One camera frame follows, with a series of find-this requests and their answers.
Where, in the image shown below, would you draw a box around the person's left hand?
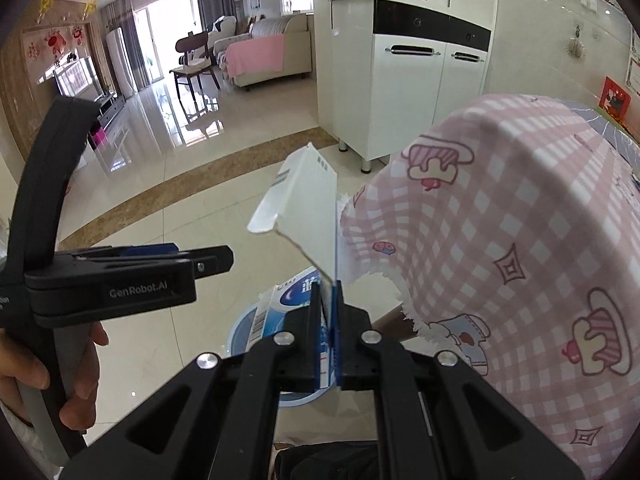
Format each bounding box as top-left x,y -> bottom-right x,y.
0,322 -> 109,434

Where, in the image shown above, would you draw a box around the snack wrappers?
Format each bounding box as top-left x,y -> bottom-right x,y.
248,142 -> 346,396

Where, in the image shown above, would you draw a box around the red paper wall decoration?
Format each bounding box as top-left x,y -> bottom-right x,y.
22,24 -> 87,64

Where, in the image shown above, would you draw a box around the grey curtain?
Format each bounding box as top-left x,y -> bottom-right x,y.
194,0 -> 237,37
101,0 -> 147,97

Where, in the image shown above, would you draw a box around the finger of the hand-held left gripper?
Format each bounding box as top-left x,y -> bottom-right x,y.
72,246 -> 234,281
119,243 -> 180,257

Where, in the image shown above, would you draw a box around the brown wooden table leg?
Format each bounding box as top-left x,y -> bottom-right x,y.
374,307 -> 418,347

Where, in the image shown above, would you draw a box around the grey checked tablecloth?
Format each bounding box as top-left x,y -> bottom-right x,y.
562,99 -> 640,163

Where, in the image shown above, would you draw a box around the pink blanket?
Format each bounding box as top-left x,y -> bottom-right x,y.
226,34 -> 286,80

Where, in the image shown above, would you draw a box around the white standing air conditioner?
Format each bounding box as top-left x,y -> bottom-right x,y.
105,28 -> 137,102

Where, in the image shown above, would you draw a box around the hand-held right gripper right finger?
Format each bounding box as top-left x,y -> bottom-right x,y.
332,281 -> 587,480

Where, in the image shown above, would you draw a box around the flat television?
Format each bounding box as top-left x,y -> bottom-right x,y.
53,56 -> 99,98

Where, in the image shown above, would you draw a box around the white television cabinet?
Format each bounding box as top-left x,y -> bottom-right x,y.
86,91 -> 130,150

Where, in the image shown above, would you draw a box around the dark wooden chair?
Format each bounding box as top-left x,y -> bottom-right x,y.
169,31 -> 222,104

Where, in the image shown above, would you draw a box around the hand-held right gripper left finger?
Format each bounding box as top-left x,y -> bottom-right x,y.
59,290 -> 326,480

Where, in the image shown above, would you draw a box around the light blue plastic bin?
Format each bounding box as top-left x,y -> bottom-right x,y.
230,304 -> 327,409

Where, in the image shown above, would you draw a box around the white covered armchair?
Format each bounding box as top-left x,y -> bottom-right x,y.
206,16 -> 239,57

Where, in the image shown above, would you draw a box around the beige sofa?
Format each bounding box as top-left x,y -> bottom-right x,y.
219,12 -> 316,93

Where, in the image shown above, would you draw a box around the red gift box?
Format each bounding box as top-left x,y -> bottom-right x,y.
599,76 -> 632,124

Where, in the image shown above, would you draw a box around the wall hook ornament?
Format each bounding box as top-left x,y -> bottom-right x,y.
566,24 -> 587,59

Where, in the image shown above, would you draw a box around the pink checked tablecloth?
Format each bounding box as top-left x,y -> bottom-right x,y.
339,93 -> 640,480

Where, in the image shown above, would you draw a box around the group of wall certificates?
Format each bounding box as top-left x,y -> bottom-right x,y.
580,0 -> 640,98

